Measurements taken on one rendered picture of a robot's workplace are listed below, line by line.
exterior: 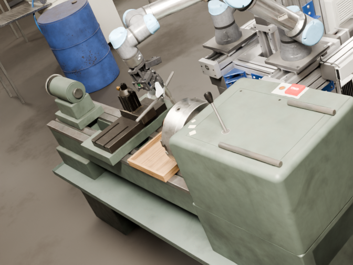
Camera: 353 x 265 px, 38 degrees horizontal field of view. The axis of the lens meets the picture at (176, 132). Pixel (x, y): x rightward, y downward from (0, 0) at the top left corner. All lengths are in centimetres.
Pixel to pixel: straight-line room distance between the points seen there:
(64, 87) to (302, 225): 182
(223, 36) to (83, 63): 292
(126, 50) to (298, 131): 71
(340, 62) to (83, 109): 158
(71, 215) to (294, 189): 259
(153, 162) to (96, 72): 307
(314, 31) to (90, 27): 352
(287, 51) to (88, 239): 208
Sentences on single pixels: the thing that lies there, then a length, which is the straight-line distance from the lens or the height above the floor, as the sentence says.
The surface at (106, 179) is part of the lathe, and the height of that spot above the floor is 54.
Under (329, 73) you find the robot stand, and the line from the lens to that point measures 257.
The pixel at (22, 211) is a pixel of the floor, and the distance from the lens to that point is 447.
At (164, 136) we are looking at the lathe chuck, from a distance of 227.
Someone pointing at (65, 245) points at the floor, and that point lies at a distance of 388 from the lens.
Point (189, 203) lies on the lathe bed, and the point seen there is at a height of 76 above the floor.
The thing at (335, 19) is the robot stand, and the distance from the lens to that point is 285.
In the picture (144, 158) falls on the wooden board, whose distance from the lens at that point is 268.
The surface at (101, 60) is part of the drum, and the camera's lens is 558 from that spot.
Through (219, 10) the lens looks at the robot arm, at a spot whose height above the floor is 135.
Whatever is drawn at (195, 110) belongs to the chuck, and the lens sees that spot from 222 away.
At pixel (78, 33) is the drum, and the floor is 68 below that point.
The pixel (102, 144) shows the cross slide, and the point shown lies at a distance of 278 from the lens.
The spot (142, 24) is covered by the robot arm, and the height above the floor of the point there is 169.
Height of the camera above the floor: 237
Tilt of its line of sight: 33 degrees down
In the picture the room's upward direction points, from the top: 23 degrees counter-clockwise
